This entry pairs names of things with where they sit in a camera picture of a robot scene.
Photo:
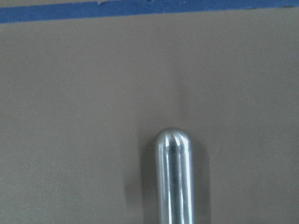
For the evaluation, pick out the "metal muddler black tip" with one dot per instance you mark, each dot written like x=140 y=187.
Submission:
x=173 y=157

